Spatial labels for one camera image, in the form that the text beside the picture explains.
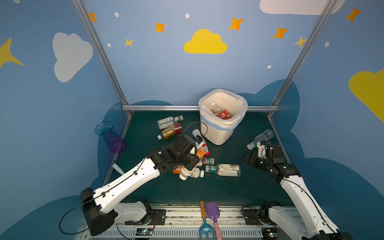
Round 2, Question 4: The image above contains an aluminium frame back rail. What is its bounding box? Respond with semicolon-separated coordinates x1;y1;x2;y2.
122;105;279;112

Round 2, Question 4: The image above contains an orange white tea bottle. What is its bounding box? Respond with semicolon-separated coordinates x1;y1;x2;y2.
196;149;206;160

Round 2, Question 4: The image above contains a purple toy shovel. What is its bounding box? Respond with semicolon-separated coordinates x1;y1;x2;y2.
205;202;222;240

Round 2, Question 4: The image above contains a white bin liner bag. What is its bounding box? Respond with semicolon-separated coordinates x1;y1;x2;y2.
199;89;248;131

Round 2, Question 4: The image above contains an aluminium frame post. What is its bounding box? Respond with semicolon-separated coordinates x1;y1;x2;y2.
71;0;133;118
267;0;338;119

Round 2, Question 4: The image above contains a right green circuit board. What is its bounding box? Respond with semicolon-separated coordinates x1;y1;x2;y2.
262;228;280;240

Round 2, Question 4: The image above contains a light blue toy trowel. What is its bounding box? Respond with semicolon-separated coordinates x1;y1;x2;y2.
112;164;125;175

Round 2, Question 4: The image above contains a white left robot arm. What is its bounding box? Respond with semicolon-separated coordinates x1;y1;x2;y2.
80;135;199;236

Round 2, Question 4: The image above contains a blue toy garden fork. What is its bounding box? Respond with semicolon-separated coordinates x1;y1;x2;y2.
199;201;216;240

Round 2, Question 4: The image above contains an aluminium frame left post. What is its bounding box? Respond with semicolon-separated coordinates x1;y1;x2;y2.
71;0;133;118

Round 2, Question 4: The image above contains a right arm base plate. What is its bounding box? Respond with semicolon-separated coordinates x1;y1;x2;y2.
241;208;269;226

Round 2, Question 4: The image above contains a purple plastic vase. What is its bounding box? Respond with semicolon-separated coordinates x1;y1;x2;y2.
95;122;127;154

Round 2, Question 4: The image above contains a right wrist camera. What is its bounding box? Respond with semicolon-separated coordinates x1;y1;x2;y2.
257;141;268;159

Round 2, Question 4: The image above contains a white bottle red label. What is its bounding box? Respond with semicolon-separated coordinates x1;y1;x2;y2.
192;129;210;157

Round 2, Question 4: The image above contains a white ribbed trash bin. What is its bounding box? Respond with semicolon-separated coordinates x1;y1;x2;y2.
201;107;234;146

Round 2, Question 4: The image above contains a gold red label tea bottle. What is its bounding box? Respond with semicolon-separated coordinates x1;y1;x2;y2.
157;123;183;140

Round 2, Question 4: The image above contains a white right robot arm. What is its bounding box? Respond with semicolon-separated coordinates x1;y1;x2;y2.
243;145;352;240

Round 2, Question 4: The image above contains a green circuit board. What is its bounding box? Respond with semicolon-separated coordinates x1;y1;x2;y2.
262;228;280;240
136;228;154;237

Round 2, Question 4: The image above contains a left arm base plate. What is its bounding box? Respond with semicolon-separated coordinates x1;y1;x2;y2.
124;209;167;226

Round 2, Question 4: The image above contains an aluminium frame right post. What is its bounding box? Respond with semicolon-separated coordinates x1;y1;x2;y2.
267;0;338;119

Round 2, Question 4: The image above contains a clear bottle red green label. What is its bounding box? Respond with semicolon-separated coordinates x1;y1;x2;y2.
219;110;232;120

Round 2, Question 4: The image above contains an orange label juice bottle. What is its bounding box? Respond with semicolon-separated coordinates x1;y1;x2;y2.
173;166;205;181

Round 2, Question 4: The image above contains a clear square bottle green cap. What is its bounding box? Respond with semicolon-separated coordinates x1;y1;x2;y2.
205;164;241;177

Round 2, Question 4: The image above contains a clear bottle white orange label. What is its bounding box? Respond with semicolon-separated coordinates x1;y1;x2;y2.
196;158;215;167

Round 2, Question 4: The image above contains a left green circuit board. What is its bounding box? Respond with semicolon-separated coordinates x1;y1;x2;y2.
136;228;154;237

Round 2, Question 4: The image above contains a clear bottle green white label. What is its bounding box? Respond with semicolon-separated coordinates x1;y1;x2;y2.
157;115;184;130

